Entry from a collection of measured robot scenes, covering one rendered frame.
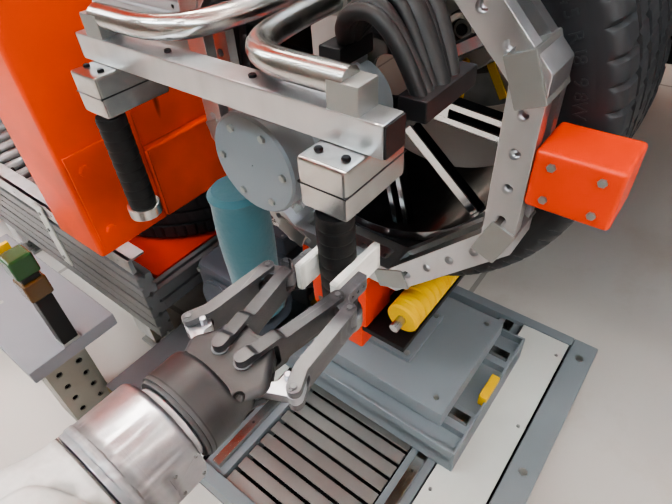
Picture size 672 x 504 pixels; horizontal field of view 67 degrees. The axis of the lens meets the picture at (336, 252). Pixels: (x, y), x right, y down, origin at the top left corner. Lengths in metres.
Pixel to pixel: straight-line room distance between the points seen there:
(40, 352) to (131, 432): 0.72
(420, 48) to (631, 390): 1.23
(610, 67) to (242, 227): 0.50
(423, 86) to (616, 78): 0.24
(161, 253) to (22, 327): 0.45
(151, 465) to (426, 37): 0.37
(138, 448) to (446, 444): 0.87
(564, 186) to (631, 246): 1.38
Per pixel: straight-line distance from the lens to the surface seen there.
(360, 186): 0.41
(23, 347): 1.09
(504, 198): 0.60
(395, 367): 1.14
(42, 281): 0.95
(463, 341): 1.20
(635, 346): 1.63
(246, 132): 0.58
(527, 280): 1.70
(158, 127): 1.07
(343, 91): 0.40
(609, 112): 0.62
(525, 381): 1.35
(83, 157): 0.98
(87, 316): 1.08
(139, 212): 0.73
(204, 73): 0.51
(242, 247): 0.78
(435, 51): 0.45
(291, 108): 0.44
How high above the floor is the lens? 1.16
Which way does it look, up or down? 42 degrees down
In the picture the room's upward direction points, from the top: 4 degrees counter-clockwise
